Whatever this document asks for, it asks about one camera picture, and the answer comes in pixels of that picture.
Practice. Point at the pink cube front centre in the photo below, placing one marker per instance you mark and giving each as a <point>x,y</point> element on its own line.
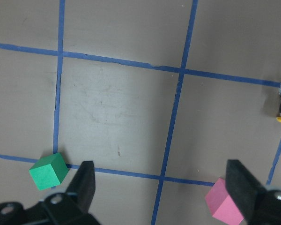
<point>221,205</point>

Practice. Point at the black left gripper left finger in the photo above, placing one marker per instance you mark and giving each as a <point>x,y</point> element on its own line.
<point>70,207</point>

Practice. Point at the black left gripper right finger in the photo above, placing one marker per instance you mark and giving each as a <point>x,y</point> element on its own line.
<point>258,204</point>

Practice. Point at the green cube front left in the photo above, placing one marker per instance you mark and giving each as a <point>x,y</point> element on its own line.
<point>49,171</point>

